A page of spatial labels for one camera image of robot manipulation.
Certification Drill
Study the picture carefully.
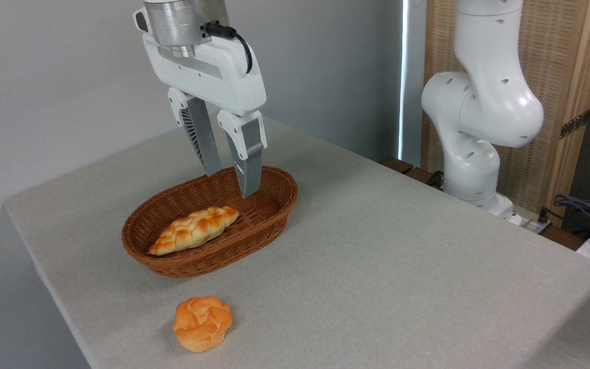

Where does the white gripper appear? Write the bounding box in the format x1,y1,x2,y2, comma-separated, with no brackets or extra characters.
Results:
133,7,268,199

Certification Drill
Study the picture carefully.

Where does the round orange bread bun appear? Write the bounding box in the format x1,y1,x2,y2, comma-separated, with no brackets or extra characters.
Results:
173,295,233,353

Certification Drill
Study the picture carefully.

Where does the long braided bread loaf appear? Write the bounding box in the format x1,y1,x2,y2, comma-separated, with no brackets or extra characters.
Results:
148,206,240,256

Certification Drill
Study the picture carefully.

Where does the brown wicker oval basket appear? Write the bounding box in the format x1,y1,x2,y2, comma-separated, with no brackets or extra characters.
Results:
122,165,299,279

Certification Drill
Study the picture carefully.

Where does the dark wooden robot platform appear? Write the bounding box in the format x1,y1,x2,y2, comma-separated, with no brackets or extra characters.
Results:
379,156,586,252

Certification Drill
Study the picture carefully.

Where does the grey tablecloth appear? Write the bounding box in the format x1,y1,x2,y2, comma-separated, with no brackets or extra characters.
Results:
4,117,590,369

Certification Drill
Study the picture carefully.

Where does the wooden woven folding screen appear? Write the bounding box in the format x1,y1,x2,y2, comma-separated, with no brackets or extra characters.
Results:
420,0,590,226

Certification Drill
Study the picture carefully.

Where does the metal screen hinge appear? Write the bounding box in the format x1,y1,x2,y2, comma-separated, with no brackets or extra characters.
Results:
560,109,590,139

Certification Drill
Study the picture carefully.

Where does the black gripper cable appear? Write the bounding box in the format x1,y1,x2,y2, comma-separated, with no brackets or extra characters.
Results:
205,21,254,74

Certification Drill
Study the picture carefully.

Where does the black cable bundle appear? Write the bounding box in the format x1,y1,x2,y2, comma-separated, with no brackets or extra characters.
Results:
553,193,590,242

